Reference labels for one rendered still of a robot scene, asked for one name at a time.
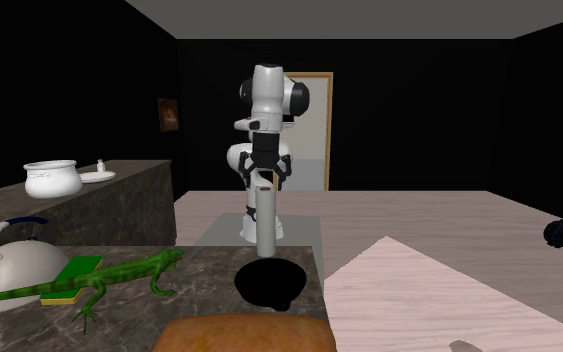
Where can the small white shaker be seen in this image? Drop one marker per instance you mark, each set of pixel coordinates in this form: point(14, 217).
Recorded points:
point(100, 166)

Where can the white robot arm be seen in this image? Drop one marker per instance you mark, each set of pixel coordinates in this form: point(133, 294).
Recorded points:
point(267, 95)

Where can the green and yellow sponge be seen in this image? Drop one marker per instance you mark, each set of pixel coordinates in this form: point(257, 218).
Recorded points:
point(78, 267)

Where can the white plate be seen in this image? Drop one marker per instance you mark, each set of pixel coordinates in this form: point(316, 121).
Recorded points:
point(96, 177)

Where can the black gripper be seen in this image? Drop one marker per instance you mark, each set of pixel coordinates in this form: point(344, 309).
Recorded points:
point(265, 146)

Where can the black bowl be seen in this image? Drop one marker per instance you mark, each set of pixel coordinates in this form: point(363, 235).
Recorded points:
point(270, 282)

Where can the grey robot stand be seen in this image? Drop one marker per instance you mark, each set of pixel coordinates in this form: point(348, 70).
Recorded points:
point(300, 229)

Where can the white round pot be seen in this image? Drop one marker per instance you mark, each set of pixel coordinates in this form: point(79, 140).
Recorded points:
point(53, 181)

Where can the grey upright cylinder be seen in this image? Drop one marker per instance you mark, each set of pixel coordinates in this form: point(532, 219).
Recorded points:
point(265, 224)

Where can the brown bread loaf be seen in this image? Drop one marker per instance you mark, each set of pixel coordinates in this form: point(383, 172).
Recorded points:
point(244, 335)

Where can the dark wall picture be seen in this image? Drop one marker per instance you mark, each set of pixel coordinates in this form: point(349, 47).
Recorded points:
point(168, 115)

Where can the dark marble counter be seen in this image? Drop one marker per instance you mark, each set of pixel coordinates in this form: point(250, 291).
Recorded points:
point(125, 209)

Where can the green toy iguana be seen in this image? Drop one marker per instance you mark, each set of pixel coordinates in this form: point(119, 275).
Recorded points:
point(125, 271)

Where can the door with wooden frame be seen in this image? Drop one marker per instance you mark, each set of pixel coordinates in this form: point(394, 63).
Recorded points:
point(314, 146)

